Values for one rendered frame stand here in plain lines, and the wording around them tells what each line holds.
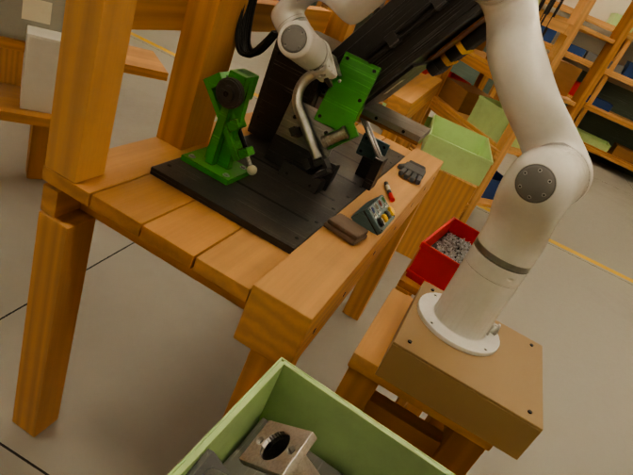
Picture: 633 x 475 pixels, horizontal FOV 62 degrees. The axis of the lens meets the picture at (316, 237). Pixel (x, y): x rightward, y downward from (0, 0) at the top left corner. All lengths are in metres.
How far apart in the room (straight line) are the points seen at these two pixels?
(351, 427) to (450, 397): 0.28
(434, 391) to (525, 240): 0.33
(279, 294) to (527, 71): 0.62
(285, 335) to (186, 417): 0.95
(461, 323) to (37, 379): 1.16
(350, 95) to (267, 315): 0.74
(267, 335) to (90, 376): 1.04
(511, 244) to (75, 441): 1.40
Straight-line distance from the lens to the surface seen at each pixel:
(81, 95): 1.20
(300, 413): 0.86
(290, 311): 1.05
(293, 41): 1.26
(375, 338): 1.16
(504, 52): 1.05
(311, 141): 1.53
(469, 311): 1.10
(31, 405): 1.78
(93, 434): 1.88
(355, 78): 1.56
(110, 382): 2.02
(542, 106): 1.05
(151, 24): 1.40
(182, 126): 1.53
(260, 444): 0.45
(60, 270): 1.41
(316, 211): 1.43
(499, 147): 4.15
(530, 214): 0.98
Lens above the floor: 1.51
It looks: 28 degrees down
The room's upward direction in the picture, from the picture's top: 23 degrees clockwise
